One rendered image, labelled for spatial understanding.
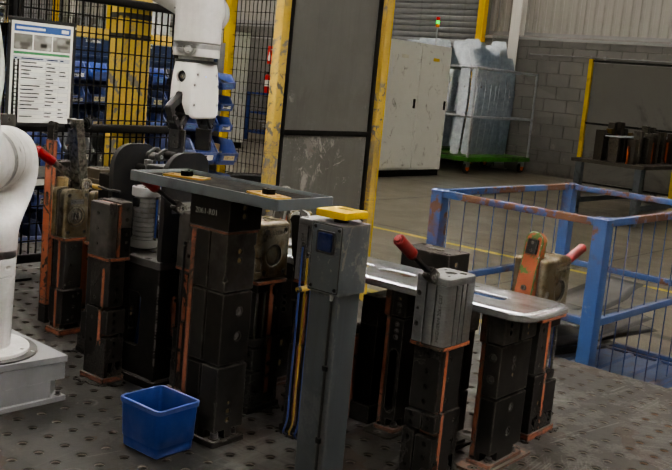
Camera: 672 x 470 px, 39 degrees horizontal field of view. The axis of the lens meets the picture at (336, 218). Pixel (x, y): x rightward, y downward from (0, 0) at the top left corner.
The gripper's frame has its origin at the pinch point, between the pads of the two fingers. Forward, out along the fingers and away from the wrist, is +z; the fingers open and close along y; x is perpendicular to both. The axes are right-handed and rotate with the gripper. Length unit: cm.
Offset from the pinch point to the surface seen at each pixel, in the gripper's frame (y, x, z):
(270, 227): 12.1, -11.8, 14.8
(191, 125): 272, 159, 16
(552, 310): 15, -66, 22
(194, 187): -10.2, -7.4, 6.0
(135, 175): -5.5, 7.6, 6.1
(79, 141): 33, 49, 6
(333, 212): -14.8, -34.9, 6.0
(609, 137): 1008, 23, 25
